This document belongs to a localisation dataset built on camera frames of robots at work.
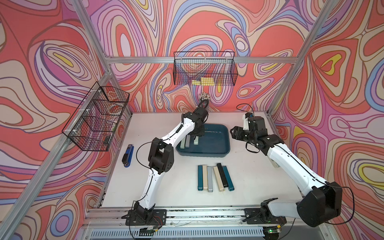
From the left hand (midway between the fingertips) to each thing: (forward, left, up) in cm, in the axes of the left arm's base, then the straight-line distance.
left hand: (200, 134), depth 95 cm
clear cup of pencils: (+26, -3, +10) cm, 28 cm away
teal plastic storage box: (-2, -10, -8) cm, 13 cm away
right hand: (-9, -19, +10) cm, 23 cm away
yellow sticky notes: (+22, -2, +25) cm, 33 cm away
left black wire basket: (-11, +56, +19) cm, 60 cm away
